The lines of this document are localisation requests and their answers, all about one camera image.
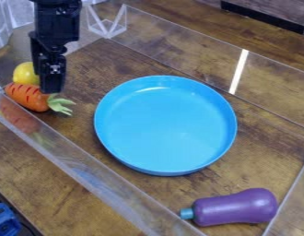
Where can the blue round tray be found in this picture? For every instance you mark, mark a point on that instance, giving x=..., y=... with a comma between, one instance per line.
x=166, y=125

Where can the purple toy eggplant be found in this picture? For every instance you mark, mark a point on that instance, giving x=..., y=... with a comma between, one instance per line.
x=252, y=206

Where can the blue object at corner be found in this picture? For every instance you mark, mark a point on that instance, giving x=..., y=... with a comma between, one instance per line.
x=10, y=223

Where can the yellow toy lemon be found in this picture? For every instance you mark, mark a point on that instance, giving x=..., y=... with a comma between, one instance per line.
x=25, y=74

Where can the white mesh curtain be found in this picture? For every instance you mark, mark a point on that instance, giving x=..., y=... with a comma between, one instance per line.
x=17, y=14

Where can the clear acrylic barrier frame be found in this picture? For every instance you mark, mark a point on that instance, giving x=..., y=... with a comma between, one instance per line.
x=62, y=179

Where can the orange toy carrot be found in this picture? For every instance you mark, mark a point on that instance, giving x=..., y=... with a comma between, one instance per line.
x=30, y=96

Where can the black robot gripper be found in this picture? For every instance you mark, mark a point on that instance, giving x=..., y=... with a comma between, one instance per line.
x=57, y=28

